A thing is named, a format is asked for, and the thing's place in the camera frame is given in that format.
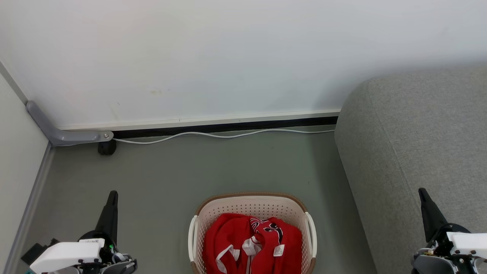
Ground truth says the red shirt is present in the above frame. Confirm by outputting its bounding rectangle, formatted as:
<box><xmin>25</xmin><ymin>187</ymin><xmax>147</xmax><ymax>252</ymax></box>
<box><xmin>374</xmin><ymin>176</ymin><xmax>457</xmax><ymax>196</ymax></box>
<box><xmin>203</xmin><ymin>213</ymin><xmax>303</xmax><ymax>274</ymax></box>

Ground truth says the black caster wheel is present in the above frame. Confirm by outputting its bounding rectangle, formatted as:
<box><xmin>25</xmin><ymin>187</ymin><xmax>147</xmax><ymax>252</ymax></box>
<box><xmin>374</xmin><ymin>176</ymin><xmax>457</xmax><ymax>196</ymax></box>
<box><xmin>98</xmin><ymin>140</ymin><xmax>117</xmax><ymax>156</ymax></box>

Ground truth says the white floor cable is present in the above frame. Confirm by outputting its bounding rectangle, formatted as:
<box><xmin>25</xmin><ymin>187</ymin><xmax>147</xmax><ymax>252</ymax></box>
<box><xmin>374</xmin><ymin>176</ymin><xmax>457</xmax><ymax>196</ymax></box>
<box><xmin>113</xmin><ymin>129</ymin><xmax>336</xmax><ymax>145</ymax></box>

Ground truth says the beige perforated laundry basket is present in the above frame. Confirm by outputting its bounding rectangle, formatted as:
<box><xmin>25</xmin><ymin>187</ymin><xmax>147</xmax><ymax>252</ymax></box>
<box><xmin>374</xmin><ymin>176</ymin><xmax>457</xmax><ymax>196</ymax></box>
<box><xmin>188</xmin><ymin>192</ymin><xmax>317</xmax><ymax>274</ymax></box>

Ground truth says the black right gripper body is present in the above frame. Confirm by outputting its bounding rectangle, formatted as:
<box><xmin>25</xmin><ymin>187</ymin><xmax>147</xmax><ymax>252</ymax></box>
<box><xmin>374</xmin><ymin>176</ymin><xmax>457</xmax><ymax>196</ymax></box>
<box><xmin>426</xmin><ymin>223</ymin><xmax>472</xmax><ymax>256</ymax></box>

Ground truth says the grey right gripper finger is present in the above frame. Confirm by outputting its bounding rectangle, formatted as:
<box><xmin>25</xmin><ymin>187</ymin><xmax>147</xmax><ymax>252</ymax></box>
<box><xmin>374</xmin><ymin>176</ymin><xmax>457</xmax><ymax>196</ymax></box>
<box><xmin>418</xmin><ymin>188</ymin><xmax>449</xmax><ymax>243</ymax></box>

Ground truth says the grey fabric sofa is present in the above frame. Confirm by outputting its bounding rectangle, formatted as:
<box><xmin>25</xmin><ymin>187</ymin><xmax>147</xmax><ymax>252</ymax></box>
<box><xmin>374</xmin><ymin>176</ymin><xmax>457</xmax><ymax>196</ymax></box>
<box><xmin>335</xmin><ymin>67</ymin><xmax>487</xmax><ymax>274</ymax></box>

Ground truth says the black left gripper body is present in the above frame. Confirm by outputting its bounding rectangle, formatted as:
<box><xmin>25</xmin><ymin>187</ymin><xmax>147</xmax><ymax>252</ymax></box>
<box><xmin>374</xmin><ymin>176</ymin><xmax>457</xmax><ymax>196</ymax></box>
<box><xmin>78</xmin><ymin>230</ymin><xmax>117</xmax><ymax>263</ymax></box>

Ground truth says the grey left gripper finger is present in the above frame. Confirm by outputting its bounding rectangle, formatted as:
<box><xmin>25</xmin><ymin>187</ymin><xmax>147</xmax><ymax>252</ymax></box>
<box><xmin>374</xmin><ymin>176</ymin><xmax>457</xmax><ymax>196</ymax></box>
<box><xmin>95</xmin><ymin>191</ymin><xmax>119</xmax><ymax>244</ymax></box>

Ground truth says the grey metal support bracket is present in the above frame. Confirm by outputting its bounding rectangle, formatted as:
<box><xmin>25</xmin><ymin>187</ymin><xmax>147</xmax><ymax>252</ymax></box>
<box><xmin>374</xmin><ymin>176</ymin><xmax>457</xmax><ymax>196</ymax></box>
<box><xmin>26</xmin><ymin>100</ymin><xmax>114</xmax><ymax>147</ymax></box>

